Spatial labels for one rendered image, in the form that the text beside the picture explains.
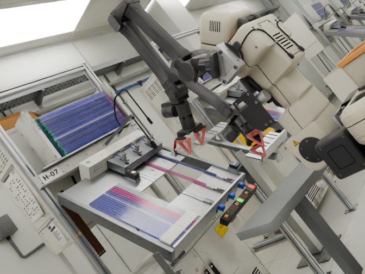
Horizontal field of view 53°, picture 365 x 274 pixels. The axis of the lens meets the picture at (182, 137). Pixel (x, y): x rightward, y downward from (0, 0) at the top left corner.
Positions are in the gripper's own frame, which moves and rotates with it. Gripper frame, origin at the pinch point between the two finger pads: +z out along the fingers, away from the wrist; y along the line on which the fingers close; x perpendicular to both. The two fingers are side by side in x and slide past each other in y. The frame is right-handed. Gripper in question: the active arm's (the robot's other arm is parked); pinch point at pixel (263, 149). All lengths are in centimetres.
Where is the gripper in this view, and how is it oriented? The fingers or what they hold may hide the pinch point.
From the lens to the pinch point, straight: 160.3
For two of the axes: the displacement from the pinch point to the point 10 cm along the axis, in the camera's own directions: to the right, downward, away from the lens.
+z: 4.4, 6.8, -5.9
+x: 8.6, -5.1, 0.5
